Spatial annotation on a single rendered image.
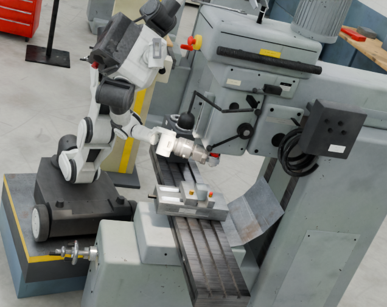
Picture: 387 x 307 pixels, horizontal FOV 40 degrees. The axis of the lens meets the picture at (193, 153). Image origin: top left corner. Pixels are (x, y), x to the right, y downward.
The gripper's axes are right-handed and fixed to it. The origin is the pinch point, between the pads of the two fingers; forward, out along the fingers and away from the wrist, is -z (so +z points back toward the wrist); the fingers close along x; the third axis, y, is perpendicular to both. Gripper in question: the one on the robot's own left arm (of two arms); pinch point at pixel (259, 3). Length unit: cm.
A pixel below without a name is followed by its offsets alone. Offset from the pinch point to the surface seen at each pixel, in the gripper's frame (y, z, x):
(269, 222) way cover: -70, -70, -28
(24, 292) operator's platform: -188, -57, 60
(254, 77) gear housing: -14.6, -26.3, 2.9
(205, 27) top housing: -10.9, -6.3, 21.7
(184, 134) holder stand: -93, -8, -12
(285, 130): -29, -42, -19
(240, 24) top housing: -0.8, -12.0, 13.8
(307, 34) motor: 3.6, -16.6, -15.8
